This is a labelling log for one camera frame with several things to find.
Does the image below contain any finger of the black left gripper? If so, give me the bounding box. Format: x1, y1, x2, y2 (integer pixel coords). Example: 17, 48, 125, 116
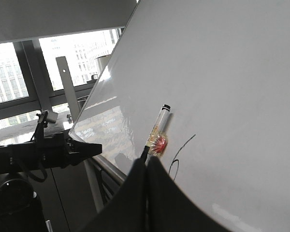
80, 159, 146, 232

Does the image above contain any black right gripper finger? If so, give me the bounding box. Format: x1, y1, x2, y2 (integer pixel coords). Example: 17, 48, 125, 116
146, 157, 229, 232

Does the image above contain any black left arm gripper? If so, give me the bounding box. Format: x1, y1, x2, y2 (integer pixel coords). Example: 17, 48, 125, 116
0, 133, 102, 174

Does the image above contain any black and white whiteboard marker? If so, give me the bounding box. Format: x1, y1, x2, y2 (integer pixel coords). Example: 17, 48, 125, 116
141, 104, 171, 164

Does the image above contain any red round magnet with tape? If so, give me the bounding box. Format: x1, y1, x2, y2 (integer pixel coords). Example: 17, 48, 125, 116
146, 132, 168, 157

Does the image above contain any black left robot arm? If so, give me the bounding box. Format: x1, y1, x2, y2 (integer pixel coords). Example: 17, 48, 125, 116
0, 133, 145, 232

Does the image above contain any white whiteboard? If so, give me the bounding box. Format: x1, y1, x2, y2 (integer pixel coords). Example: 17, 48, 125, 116
70, 0, 290, 232

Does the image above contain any grey metal stand upright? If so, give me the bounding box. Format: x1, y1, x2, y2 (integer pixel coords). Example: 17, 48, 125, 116
56, 56, 103, 213

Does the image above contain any black cable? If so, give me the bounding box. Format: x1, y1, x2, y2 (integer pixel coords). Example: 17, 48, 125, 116
16, 154, 49, 182

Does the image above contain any dark window frame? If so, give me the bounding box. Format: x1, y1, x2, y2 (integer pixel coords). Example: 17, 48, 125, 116
0, 28, 125, 123

